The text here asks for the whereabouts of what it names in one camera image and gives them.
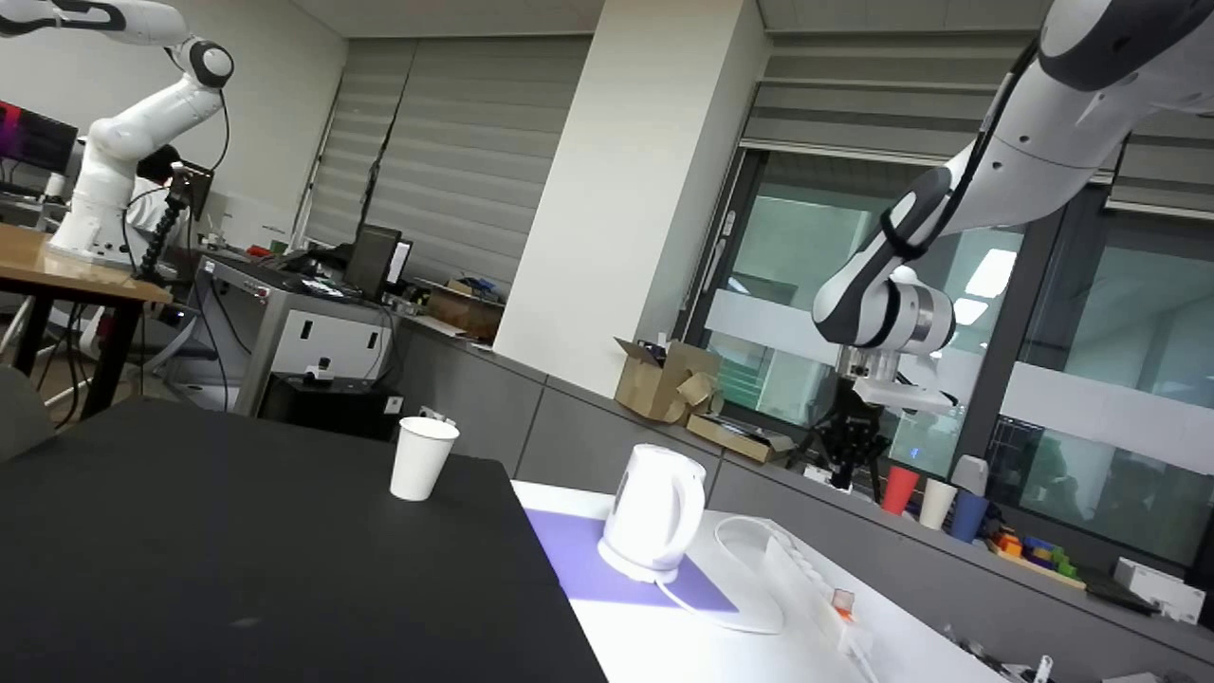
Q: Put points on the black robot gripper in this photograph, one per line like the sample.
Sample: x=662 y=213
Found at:
x=860 y=416

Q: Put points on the white power strip orange switch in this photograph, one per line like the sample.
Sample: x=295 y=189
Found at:
x=816 y=585

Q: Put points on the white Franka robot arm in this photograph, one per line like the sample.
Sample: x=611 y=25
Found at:
x=1026 y=140

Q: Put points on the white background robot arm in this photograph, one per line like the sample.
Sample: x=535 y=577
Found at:
x=126 y=126

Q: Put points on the red plastic cup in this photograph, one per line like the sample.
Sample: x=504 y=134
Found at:
x=898 y=491

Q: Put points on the white plastic cup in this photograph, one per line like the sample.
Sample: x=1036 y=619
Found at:
x=936 y=502

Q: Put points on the flat cardboard piece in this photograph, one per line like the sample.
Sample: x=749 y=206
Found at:
x=726 y=437

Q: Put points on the grey plastic cup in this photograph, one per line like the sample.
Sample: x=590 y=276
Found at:
x=974 y=473

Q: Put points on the blue plastic cup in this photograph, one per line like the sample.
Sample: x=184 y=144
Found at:
x=967 y=519

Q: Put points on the white electric kettle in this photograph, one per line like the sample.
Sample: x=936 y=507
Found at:
x=654 y=513

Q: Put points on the open cardboard box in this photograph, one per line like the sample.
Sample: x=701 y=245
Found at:
x=667 y=383

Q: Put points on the colourful toy pile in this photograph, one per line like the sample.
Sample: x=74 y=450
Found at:
x=1031 y=557

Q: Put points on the purple mat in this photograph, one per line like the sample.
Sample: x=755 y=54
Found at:
x=573 y=564

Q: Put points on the small white box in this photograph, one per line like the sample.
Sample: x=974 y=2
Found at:
x=1161 y=593

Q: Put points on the white paper cup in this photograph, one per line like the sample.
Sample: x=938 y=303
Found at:
x=420 y=457

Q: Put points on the black computer monitor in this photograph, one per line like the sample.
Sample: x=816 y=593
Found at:
x=375 y=260

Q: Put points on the grey metal cart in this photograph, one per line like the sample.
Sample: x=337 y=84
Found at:
x=298 y=333

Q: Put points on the wooden table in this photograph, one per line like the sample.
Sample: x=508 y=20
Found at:
x=69 y=271

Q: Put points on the monitor with red screen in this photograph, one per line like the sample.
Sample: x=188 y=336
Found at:
x=32 y=144

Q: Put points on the black camera tripod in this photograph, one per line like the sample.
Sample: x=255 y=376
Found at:
x=798 y=457

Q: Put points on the grey partition wall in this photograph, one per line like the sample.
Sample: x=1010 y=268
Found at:
x=887 y=564

